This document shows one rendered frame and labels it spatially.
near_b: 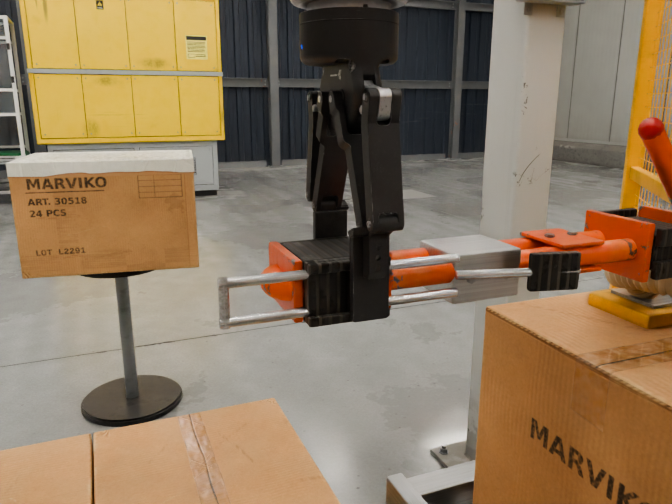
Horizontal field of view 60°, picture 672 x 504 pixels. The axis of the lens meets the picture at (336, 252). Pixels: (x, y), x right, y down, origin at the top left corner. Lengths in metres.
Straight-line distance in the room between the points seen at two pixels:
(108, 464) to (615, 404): 0.93
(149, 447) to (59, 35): 6.75
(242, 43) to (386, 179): 10.94
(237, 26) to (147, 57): 3.81
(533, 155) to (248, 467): 1.15
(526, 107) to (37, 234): 1.64
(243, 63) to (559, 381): 10.76
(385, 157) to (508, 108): 1.39
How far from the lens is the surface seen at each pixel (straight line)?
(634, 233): 0.64
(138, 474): 1.22
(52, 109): 7.71
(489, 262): 0.52
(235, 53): 11.24
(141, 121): 7.73
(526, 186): 1.79
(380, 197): 0.41
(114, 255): 2.23
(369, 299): 0.45
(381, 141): 0.41
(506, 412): 0.83
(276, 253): 0.49
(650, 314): 0.81
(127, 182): 2.17
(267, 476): 1.17
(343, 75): 0.45
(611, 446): 0.70
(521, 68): 1.76
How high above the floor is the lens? 1.22
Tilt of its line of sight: 14 degrees down
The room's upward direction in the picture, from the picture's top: straight up
